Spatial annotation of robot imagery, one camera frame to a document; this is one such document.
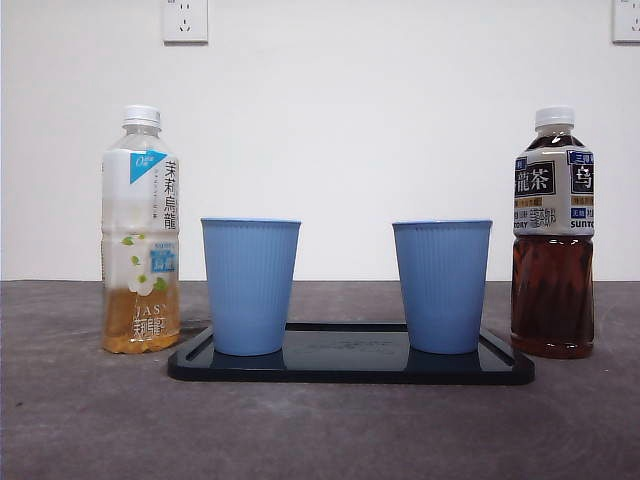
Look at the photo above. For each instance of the jasmine tea plastic bottle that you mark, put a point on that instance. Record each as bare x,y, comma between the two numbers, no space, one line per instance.
142,325

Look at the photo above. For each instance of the dark oolong tea plastic bottle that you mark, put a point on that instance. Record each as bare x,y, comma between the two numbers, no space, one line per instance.
550,300

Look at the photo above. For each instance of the blue ribbed cup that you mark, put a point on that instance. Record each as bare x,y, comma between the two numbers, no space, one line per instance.
250,290
442,290

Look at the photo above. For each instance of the dark blue flat tray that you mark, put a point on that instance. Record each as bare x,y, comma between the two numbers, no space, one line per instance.
345,371

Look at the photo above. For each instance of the white wall socket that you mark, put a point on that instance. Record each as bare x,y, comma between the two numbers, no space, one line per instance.
185,20
627,20

